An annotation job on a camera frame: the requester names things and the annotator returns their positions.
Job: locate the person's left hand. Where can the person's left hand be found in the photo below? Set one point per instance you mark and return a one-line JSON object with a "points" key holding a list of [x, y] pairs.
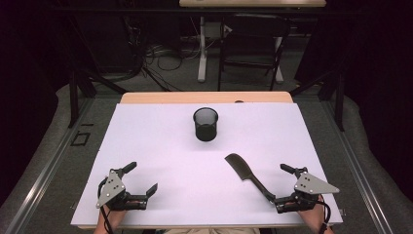
{"points": [[116, 215]]}

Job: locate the black folding chair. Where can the black folding chair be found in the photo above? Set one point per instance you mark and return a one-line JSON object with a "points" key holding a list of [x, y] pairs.
{"points": [[253, 35]]}

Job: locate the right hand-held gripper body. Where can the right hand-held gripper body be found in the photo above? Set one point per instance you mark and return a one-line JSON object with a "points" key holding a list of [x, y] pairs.
{"points": [[311, 186]]}

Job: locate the person's right hand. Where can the person's right hand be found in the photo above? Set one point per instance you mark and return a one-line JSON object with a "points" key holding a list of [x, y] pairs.
{"points": [[313, 214]]}

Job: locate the aluminium floor rail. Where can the aluminium floor rail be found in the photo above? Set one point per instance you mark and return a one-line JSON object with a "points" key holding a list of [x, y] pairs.
{"points": [[48, 169], [357, 169]]}

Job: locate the white table mat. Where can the white table mat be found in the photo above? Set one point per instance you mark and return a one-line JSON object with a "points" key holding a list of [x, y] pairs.
{"points": [[181, 169]]}

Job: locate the black metal stand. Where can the black metal stand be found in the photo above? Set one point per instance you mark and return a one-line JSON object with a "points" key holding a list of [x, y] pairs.
{"points": [[339, 100], [73, 97]]}

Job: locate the light desk with white legs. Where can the light desk with white legs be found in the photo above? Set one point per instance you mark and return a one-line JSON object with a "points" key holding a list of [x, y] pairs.
{"points": [[202, 58]]}

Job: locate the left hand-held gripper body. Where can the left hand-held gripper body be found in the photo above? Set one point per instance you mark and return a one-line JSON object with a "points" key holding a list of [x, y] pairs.
{"points": [[112, 190]]}

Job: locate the black mesh cup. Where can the black mesh cup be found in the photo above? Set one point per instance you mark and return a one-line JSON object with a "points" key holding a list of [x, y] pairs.
{"points": [[205, 130]]}

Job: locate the black spatula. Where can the black spatula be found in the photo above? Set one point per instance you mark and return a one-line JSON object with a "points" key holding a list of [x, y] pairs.
{"points": [[240, 167]]}

